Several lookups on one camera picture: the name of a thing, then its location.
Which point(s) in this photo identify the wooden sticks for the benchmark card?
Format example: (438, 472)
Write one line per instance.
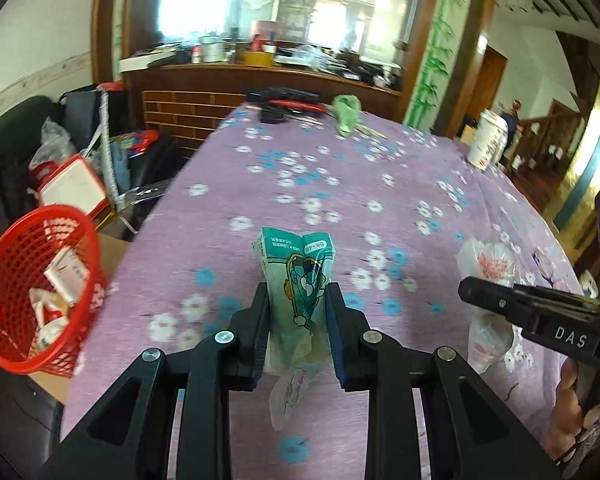
(372, 131)

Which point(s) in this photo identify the red plastic basket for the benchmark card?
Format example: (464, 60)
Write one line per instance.
(10, 260)

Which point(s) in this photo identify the metal pot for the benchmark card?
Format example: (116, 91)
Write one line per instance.
(211, 51)

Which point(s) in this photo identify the green cloth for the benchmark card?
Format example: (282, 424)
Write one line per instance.
(346, 112)

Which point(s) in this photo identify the black sofa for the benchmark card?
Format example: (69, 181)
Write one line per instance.
(5, 170)

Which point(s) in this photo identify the red-lid white container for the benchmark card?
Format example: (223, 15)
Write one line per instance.
(72, 185)

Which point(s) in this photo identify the teal tissue pack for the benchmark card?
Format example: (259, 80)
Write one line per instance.
(295, 280)

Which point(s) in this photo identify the slim white box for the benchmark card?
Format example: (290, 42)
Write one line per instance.
(65, 272)

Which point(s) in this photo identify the red pouch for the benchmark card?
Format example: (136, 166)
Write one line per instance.
(300, 106)

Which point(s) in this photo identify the wooden door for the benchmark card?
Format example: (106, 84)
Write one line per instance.
(490, 82)

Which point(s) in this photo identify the white plastic bag red print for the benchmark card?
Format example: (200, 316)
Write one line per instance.
(485, 265)

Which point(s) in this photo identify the wooden stair railing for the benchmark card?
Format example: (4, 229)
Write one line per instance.
(545, 150)

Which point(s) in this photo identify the person's right hand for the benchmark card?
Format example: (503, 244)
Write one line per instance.
(565, 410)

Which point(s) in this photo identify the wooden cabinet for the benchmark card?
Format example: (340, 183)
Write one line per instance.
(180, 110)

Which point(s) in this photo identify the black bag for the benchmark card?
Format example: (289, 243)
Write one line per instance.
(82, 110)

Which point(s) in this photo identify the dark jacket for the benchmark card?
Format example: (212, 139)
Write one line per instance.
(511, 121)

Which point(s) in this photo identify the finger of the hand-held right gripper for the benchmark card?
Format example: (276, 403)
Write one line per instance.
(495, 295)

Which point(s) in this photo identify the bamboo wall sticker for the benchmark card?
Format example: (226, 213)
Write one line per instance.
(437, 60)

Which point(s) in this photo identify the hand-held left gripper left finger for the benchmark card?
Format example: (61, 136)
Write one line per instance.
(259, 360)

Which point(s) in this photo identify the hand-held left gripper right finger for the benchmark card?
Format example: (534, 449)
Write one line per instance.
(337, 360)

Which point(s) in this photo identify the yellow box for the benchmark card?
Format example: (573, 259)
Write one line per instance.
(257, 57)

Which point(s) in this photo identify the cartoon paper cup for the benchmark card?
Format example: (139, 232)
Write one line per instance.
(487, 140)

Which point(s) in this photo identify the purple floral tablecloth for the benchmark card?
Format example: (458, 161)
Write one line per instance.
(380, 185)

